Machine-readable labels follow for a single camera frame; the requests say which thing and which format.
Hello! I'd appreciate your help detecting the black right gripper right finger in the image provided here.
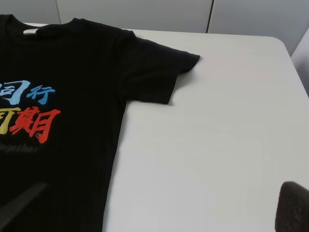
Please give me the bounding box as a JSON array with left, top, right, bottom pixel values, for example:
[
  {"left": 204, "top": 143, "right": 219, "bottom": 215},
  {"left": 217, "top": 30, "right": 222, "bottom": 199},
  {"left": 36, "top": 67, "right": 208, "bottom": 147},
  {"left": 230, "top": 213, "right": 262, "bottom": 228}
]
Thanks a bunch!
[{"left": 275, "top": 181, "right": 309, "bottom": 232}]

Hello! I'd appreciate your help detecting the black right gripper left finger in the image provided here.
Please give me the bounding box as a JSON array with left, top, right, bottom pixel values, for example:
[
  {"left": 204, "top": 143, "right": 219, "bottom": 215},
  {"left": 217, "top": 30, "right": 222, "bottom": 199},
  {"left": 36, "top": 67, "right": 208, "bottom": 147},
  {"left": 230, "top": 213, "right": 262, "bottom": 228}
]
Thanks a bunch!
[{"left": 0, "top": 183, "right": 48, "bottom": 225}]

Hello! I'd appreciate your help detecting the black printed t-shirt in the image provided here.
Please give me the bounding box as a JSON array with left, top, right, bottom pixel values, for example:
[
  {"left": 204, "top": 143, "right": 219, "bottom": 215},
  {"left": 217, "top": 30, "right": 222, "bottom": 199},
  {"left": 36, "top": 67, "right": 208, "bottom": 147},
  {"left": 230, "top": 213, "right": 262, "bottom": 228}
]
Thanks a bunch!
[{"left": 0, "top": 14, "right": 200, "bottom": 232}]

